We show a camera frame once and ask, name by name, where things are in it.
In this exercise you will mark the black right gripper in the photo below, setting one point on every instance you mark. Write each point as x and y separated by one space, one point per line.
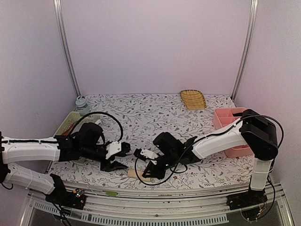
154 173

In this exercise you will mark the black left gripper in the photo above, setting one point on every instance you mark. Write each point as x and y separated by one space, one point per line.
108 166

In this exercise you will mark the beige garment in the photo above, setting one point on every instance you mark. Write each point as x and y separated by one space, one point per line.
139 174

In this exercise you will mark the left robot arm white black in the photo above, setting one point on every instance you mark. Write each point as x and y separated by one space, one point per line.
16 154

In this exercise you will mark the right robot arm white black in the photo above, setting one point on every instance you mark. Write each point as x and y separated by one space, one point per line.
257 131

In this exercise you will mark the green tape piece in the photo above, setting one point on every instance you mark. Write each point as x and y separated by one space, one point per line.
111 193

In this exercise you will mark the floral tablecloth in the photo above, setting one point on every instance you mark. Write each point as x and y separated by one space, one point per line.
137 119

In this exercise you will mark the red garment in basket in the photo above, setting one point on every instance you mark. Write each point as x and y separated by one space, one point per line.
67 131

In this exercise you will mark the cream perforated laundry basket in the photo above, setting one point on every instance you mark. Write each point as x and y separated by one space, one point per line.
71 119

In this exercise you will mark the mint lidded glass jar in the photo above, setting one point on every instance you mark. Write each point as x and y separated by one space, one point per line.
82 106

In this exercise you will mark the yellow woven bamboo tray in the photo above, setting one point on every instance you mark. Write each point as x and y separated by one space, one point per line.
193 99

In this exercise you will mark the pink divided organizer box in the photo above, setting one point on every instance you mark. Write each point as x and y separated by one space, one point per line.
224 117

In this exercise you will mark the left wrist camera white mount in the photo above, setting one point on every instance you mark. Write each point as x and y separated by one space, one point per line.
117 148

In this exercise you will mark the aluminium front rail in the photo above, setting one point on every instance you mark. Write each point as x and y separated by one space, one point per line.
194 207

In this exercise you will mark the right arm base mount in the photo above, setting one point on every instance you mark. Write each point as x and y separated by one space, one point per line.
246 199

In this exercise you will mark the left aluminium frame post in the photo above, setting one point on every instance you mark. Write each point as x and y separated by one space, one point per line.
64 41

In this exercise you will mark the aluminium frame post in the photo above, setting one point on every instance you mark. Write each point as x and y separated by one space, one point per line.
64 41
246 48

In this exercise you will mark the right aluminium frame post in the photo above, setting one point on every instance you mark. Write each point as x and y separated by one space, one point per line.
246 48

